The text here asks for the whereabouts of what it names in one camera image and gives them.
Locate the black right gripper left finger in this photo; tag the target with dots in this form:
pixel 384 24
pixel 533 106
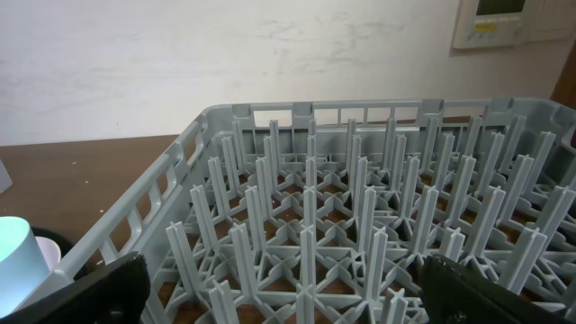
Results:
pixel 114 293

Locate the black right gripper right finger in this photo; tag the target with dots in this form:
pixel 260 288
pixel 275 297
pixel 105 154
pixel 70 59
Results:
pixel 453 293

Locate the light blue plastic cup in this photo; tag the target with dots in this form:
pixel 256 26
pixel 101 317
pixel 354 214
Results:
pixel 23 266

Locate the grey plastic dishwasher rack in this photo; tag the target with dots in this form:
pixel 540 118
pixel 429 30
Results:
pixel 327 210

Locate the round black tray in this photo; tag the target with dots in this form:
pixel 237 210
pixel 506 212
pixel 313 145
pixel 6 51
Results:
pixel 64 243

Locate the white wall control panel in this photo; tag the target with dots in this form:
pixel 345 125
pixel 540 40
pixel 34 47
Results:
pixel 504 23

